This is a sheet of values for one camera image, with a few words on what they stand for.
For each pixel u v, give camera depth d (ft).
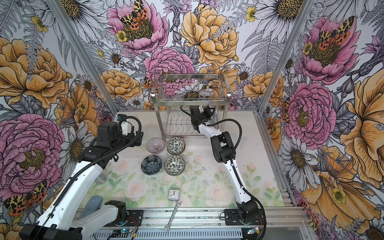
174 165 2.94
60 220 1.26
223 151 2.27
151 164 2.96
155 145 3.26
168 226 2.39
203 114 3.19
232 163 2.23
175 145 3.23
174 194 2.61
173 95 3.77
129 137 2.04
